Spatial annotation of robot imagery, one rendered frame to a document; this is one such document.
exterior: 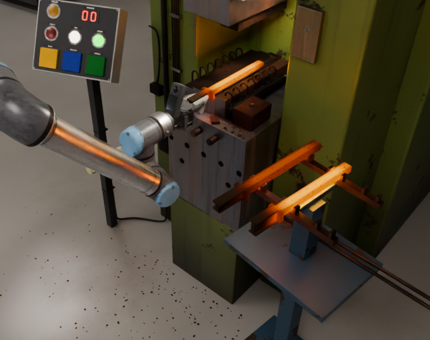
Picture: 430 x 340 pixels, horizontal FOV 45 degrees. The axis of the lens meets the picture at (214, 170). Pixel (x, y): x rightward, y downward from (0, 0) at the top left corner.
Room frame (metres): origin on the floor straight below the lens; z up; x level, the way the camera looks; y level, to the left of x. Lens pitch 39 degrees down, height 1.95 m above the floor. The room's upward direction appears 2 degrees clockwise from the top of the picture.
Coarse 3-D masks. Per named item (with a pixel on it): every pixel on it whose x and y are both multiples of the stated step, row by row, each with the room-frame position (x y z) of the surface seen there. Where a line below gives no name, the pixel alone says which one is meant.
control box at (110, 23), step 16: (48, 0) 1.95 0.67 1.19; (48, 16) 1.92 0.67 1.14; (64, 16) 1.90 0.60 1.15; (80, 16) 1.89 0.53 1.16; (96, 16) 1.88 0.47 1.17; (112, 16) 1.87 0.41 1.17; (64, 32) 1.87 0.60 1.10; (80, 32) 1.86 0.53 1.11; (96, 32) 1.85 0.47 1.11; (112, 32) 1.84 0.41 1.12; (64, 48) 1.84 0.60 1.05; (80, 48) 1.83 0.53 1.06; (96, 48) 1.82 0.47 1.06; (112, 48) 1.81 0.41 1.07; (32, 64) 1.84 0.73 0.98; (112, 64) 1.78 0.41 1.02; (112, 80) 1.76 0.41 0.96
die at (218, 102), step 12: (240, 60) 1.93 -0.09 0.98; (252, 60) 1.91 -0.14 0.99; (276, 60) 1.91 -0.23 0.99; (216, 72) 1.82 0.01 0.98; (228, 72) 1.80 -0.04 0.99; (252, 72) 1.79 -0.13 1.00; (264, 72) 1.81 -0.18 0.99; (192, 84) 1.72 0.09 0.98; (204, 84) 1.70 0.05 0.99; (252, 84) 1.71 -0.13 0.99; (264, 84) 1.77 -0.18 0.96; (216, 96) 1.61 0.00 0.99; (228, 96) 1.62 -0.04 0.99; (216, 108) 1.61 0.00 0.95
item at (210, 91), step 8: (256, 64) 1.84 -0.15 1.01; (240, 72) 1.77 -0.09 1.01; (248, 72) 1.79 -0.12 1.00; (224, 80) 1.70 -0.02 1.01; (232, 80) 1.71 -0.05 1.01; (208, 88) 1.63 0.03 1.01; (216, 88) 1.64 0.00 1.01; (192, 96) 1.57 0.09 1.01; (200, 96) 1.57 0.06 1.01; (192, 104) 1.56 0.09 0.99
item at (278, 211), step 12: (336, 168) 1.19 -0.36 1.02; (348, 168) 1.19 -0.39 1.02; (324, 180) 1.13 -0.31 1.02; (336, 180) 1.15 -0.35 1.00; (300, 192) 1.07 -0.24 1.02; (312, 192) 1.08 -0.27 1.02; (276, 204) 1.02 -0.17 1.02; (288, 204) 1.02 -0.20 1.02; (300, 204) 1.05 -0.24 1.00; (264, 216) 0.96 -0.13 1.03; (276, 216) 0.99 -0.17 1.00; (252, 228) 0.94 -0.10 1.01; (264, 228) 0.96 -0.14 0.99
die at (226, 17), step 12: (192, 0) 1.68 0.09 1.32; (204, 0) 1.65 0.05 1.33; (216, 0) 1.62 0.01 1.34; (228, 0) 1.59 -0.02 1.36; (252, 0) 1.68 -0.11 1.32; (264, 0) 1.73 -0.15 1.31; (276, 0) 1.79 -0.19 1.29; (192, 12) 1.68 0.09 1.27; (204, 12) 1.65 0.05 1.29; (216, 12) 1.62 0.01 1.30; (228, 12) 1.59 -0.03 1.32; (240, 12) 1.63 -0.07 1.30; (252, 12) 1.68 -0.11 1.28; (228, 24) 1.58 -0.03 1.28
